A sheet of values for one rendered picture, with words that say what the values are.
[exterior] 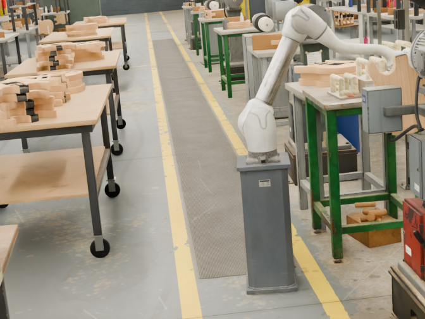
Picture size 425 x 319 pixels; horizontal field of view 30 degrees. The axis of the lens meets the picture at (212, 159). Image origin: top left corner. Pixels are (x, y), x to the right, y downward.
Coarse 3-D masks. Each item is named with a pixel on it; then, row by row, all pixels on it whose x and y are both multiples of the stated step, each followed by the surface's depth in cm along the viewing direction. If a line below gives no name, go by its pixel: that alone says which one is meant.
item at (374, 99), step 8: (368, 88) 359; (376, 88) 357; (384, 88) 355; (392, 88) 354; (400, 88) 354; (368, 96) 353; (376, 96) 354; (384, 96) 354; (392, 96) 354; (400, 96) 355; (368, 104) 354; (376, 104) 355; (384, 104) 355; (392, 104) 355; (400, 104) 356; (368, 112) 355; (376, 112) 355; (368, 120) 356; (376, 120) 356; (384, 120) 356; (392, 120) 357; (400, 120) 357; (368, 128) 357; (376, 128) 357; (384, 128) 357; (392, 128) 358; (400, 128) 358; (408, 128) 351; (400, 136) 356
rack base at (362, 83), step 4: (364, 76) 464; (360, 80) 452; (364, 80) 448; (368, 80) 446; (372, 80) 446; (360, 84) 453; (364, 84) 446; (368, 84) 446; (372, 84) 446; (352, 88) 469; (360, 88) 454; (360, 92) 455
